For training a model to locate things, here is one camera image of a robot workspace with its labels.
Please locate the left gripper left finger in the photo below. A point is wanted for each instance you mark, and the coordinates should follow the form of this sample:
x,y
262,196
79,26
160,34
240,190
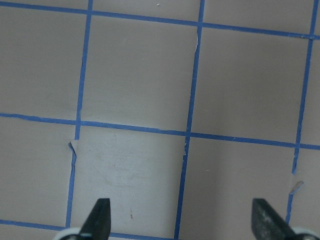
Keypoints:
x,y
97,226

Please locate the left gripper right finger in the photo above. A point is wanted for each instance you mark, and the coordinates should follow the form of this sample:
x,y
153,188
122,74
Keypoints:
x,y
266,223

